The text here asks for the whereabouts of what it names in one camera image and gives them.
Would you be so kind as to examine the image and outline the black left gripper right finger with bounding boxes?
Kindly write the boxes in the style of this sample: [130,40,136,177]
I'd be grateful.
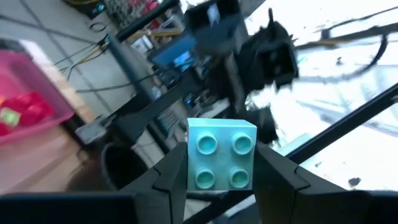
[252,142,398,224]

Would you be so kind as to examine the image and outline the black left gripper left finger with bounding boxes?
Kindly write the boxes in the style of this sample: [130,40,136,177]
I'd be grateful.
[0,142,188,224]

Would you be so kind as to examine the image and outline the pale teal square brick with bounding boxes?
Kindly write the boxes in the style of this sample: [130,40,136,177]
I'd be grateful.
[186,117,258,191]

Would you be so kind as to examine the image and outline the black diagonal bar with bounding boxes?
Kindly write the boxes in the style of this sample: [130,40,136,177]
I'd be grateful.
[116,70,205,142]

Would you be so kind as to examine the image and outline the tablet with blue screen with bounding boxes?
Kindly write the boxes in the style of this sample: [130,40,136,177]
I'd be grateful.
[147,32,200,74]

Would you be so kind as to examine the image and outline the pink plastic bin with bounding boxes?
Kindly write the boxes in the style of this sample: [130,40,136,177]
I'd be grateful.
[0,49,76,146]

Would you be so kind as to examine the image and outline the black equipment cart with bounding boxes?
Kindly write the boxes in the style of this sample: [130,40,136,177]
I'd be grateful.
[183,0,247,57]

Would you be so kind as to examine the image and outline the yellow wire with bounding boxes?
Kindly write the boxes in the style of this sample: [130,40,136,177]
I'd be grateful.
[58,43,110,78]

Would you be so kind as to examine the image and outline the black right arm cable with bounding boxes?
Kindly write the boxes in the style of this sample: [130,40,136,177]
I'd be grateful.
[297,29,390,85]

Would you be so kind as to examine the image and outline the grey wire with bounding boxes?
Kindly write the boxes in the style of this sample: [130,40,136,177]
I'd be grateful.
[54,40,110,68]

